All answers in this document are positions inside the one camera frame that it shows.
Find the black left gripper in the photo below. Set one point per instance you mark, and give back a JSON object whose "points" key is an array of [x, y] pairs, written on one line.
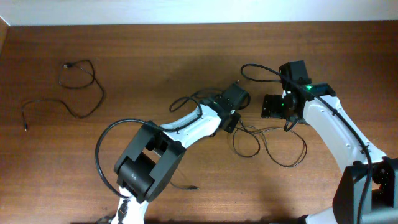
{"points": [[231, 126]]}

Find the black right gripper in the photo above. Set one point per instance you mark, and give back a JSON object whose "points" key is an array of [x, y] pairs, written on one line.
{"points": [[270, 106]]}

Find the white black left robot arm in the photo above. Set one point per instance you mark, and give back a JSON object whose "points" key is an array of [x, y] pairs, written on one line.
{"points": [[148, 163]]}

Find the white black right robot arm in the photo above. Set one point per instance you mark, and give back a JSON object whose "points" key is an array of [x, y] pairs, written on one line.
{"points": [[367, 192]]}

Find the wooden side panel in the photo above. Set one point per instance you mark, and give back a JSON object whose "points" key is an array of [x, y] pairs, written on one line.
{"points": [[4, 27]]}

